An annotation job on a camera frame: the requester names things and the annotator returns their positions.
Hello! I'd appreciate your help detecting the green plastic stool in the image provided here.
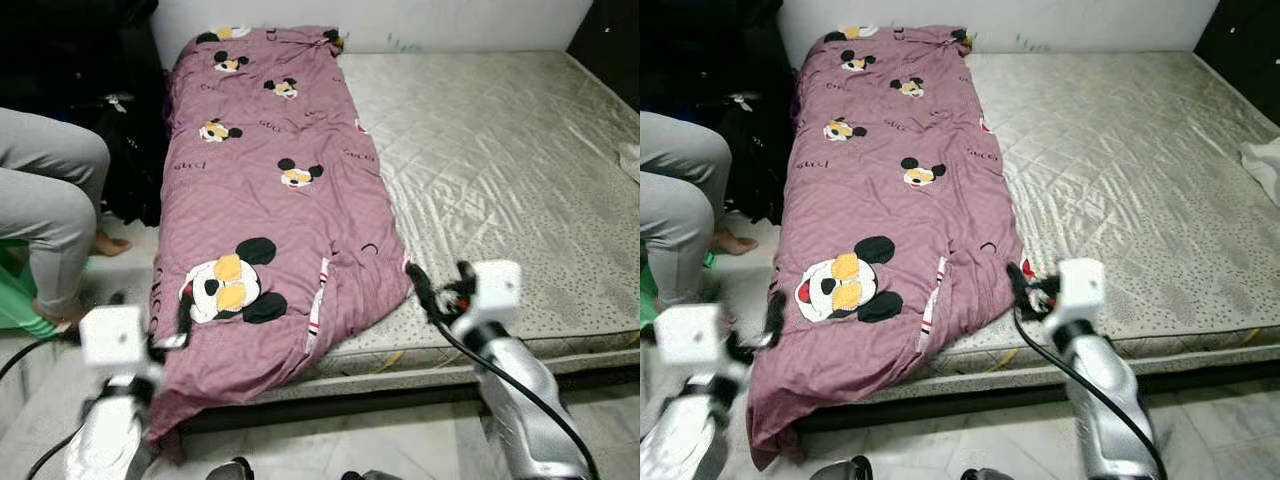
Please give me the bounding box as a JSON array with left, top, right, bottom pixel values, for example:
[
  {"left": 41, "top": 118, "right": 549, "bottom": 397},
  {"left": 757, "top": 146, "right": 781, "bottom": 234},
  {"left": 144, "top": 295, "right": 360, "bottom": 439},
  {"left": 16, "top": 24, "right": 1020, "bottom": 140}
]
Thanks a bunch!
[
  {"left": 640, "top": 250, "right": 716, "bottom": 326},
  {"left": 0, "top": 240, "right": 91, "bottom": 341}
]

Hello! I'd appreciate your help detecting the grey quilted mattress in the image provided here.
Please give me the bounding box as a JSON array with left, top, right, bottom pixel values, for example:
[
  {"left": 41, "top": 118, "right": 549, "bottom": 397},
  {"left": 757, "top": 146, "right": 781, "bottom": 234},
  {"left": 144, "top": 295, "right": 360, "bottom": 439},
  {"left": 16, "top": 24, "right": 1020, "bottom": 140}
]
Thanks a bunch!
[
  {"left": 250, "top": 50, "right": 641, "bottom": 401},
  {"left": 860, "top": 50, "right": 1280, "bottom": 391}
]

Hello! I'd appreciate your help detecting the purple Mickey print blanket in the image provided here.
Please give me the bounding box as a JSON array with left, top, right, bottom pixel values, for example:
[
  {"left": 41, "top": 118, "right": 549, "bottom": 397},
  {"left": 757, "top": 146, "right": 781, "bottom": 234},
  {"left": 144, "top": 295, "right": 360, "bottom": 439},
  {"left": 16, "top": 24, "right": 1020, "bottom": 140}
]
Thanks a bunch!
[
  {"left": 745, "top": 25, "right": 1026, "bottom": 469},
  {"left": 145, "top": 25, "right": 413, "bottom": 446}
]

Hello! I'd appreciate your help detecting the person in grey trousers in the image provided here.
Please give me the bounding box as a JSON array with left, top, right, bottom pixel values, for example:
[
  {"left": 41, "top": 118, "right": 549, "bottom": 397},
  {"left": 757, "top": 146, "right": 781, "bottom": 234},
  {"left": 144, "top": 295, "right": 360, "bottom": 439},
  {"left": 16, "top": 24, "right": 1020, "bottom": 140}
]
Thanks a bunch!
[
  {"left": 640, "top": 110, "right": 761, "bottom": 311},
  {"left": 0, "top": 108, "right": 131, "bottom": 326}
]

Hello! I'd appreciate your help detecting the black bag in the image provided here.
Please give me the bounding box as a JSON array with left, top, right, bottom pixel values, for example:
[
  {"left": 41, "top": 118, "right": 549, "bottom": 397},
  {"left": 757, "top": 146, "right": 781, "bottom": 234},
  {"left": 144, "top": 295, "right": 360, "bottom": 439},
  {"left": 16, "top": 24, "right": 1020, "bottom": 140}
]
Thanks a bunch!
[
  {"left": 640, "top": 0, "right": 801, "bottom": 226},
  {"left": 0, "top": 0, "right": 166, "bottom": 226}
]

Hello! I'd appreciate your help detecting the dark tufted headboard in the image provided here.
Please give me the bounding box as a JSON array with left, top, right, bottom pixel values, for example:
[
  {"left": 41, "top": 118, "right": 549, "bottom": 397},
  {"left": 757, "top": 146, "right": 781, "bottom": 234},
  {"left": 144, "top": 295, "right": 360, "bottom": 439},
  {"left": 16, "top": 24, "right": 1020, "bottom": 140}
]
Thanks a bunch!
[
  {"left": 1193, "top": 0, "right": 1280, "bottom": 101},
  {"left": 567, "top": 0, "right": 641, "bottom": 106}
]

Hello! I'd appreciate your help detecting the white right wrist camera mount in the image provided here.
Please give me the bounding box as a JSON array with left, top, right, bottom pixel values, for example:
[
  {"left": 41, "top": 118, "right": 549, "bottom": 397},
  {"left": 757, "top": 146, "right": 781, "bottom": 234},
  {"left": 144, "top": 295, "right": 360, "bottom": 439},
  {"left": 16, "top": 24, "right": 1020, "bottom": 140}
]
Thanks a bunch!
[
  {"left": 1043, "top": 258, "right": 1108, "bottom": 331},
  {"left": 448, "top": 260, "right": 523, "bottom": 336}
]

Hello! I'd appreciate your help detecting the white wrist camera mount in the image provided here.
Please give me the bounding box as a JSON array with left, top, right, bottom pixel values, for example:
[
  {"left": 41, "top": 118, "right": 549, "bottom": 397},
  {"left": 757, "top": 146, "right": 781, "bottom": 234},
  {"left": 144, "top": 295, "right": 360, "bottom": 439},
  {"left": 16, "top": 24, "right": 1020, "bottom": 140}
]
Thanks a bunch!
[
  {"left": 448, "top": 260, "right": 523, "bottom": 336},
  {"left": 655, "top": 303, "right": 736, "bottom": 366},
  {"left": 80, "top": 305, "right": 149, "bottom": 366},
  {"left": 1043, "top": 258, "right": 1108, "bottom": 331}
]

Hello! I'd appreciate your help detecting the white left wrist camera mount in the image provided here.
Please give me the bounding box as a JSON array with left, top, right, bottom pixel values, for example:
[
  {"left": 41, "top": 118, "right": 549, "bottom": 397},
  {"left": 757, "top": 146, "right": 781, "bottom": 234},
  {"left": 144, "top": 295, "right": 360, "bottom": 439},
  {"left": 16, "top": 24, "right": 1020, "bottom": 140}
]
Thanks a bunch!
[
  {"left": 80, "top": 305, "right": 149, "bottom": 366},
  {"left": 655, "top": 303, "right": 736, "bottom": 366}
]

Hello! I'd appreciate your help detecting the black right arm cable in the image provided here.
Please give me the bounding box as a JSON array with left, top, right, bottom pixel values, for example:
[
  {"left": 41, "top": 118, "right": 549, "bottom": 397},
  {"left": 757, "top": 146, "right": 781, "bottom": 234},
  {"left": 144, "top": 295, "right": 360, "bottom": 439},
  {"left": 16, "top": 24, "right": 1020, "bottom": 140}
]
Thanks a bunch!
[
  {"left": 430, "top": 310, "right": 601, "bottom": 480},
  {"left": 1013, "top": 310, "right": 1166, "bottom": 480}
]

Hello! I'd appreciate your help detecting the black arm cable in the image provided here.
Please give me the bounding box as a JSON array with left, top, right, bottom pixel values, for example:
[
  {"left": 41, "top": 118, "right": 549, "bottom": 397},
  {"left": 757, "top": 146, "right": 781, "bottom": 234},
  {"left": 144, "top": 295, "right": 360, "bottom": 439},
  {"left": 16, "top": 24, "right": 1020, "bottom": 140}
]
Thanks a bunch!
[
  {"left": 1013, "top": 310, "right": 1166, "bottom": 480},
  {"left": 430, "top": 310, "right": 601, "bottom": 480},
  {"left": 0, "top": 335, "right": 83, "bottom": 480}
]

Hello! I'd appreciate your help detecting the black bed frame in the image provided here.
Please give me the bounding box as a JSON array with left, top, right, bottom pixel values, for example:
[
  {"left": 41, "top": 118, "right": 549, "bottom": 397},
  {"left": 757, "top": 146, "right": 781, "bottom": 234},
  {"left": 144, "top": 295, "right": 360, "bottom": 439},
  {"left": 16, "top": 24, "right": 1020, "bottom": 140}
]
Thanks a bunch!
[
  {"left": 180, "top": 365, "right": 641, "bottom": 431},
  {"left": 800, "top": 360, "right": 1280, "bottom": 431}
]

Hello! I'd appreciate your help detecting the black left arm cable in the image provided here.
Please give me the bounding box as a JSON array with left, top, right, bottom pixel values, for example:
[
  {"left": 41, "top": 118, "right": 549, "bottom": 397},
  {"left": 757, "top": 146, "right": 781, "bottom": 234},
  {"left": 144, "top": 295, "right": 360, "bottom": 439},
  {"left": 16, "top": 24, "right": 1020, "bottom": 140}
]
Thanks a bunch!
[{"left": 0, "top": 335, "right": 83, "bottom": 480}]

